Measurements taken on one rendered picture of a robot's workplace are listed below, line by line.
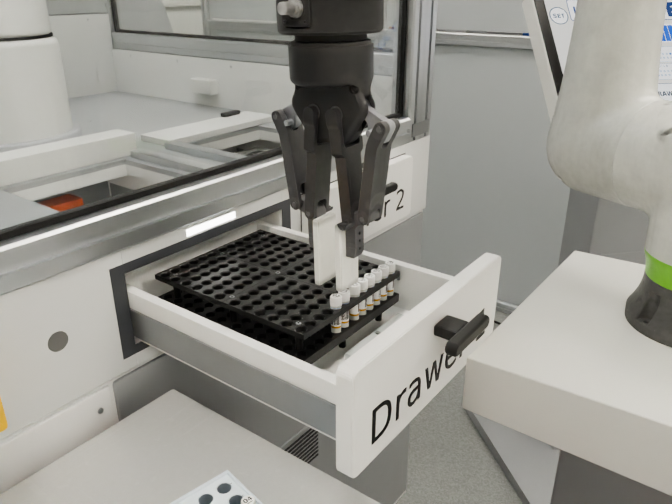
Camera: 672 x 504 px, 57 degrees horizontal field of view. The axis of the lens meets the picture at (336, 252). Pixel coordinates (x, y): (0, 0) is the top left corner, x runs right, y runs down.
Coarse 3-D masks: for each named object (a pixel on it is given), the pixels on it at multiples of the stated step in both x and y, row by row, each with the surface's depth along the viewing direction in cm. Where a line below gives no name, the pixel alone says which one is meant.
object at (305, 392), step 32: (256, 224) 88; (192, 256) 79; (384, 256) 77; (128, 288) 69; (160, 288) 76; (416, 288) 74; (160, 320) 66; (192, 320) 62; (384, 320) 74; (192, 352) 64; (224, 352) 61; (256, 352) 58; (256, 384) 59; (288, 384) 56; (320, 384) 54; (320, 416) 55
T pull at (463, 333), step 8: (440, 320) 59; (448, 320) 59; (456, 320) 59; (464, 320) 59; (472, 320) 59; (480, 320) 59; (488, 320) 60; (440, 328) 58; (448, 328) 58; (456, 328) 58; (464, 328) 57; (472, 328) 58; (480, 328) 58; (440, 336) 58; (448, 336) 58; (456, 336) 56; (464, 336) 56; (472, 336) 57; (448, 344) 55; (456, 344) 55; (464, 344) 56; (448, 352) 55; (456, 352) 55
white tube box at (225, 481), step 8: (224, 472) 56; (216, 480) 56; (224, 480) 56; (232, 480) 56; (200, 488) 55; (208, 488) 55; (216, 488) 55; (224, 488) 56; (232, 488) 55; (240, 488) 55; (184, 496) 54; (192, 496) 54; (200, 496) 54; (208, 496) 54; (216, 496) 54; (224, 496) 54; (232, 496) 54; (240, 496) 54
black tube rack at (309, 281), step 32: (224, 256) 76; (256, 256) 75; (288, 256) 75; (192, 288) 68; (224, 288) 68; (256, 288) 68; (288, 288) 68; (320, 288) 68; (224, 320) 68; (256, 320) 62; (288, 320) 61; (320, 320) 67; (352, 320) 67; (288, 352) 61; (320, 352) 62
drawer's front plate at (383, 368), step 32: (448, 288) 61; (480, 288) 66; (416, 320) 56; (384, 352) 51; (416, 352) 57; (352, 384) 48; (384, 384) 53; (416, 384) 59; (352, 416) 50; (384, 416) 54; (352, 448) 51
